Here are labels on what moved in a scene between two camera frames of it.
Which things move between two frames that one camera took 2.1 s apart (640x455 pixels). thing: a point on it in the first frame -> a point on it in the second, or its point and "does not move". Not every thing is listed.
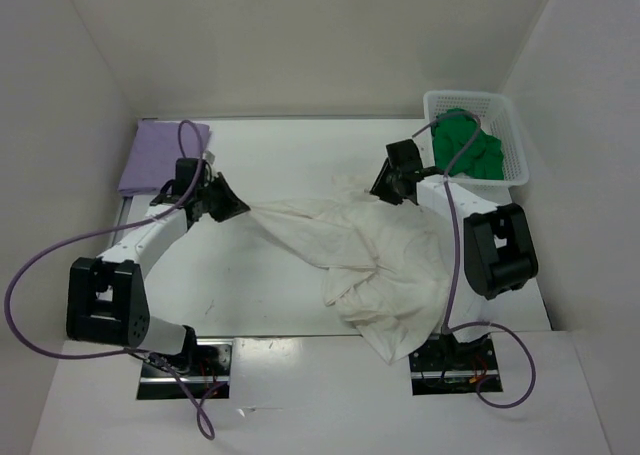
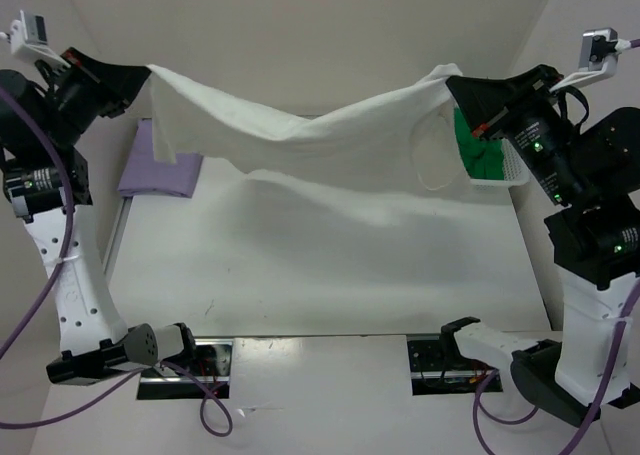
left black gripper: (232, 204) -> (115, 85)
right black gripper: (379, 187) -> (490, 104)
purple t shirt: (154, 151) does not move
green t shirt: (451, 134) does not move
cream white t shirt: (388, 263) -> (405, 138)
